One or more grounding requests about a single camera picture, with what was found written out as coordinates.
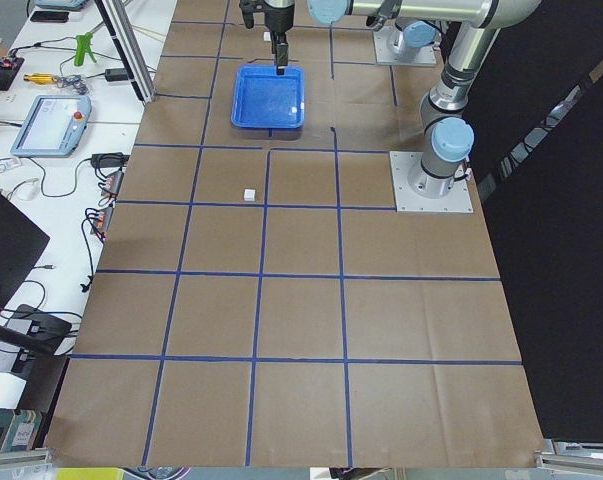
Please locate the blue plastic tray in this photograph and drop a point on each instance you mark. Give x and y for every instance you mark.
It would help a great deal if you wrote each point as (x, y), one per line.
(265, 100)

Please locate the green clamp tool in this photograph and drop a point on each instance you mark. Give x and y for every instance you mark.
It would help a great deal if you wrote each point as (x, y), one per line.
(83, 49)

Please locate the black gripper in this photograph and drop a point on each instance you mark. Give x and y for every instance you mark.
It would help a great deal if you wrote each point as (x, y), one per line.
(279, 19)

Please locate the yellow tool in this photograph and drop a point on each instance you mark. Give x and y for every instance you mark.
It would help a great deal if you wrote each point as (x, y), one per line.
(40, 79)

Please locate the black phone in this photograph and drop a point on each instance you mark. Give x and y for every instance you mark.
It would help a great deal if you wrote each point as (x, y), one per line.
(49, 16)

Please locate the aluminium frame post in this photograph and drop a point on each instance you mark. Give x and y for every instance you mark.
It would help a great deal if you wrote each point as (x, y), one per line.
(120, 29)

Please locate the blue teach pendant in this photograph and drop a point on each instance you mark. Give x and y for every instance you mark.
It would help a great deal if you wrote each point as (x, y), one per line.
(53, 127)

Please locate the black power adapter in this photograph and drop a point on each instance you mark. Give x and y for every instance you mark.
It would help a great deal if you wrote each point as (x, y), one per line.
(116, 75)

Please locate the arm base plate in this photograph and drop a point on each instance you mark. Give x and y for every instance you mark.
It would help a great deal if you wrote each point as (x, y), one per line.
(417, 192)
(391, 49)

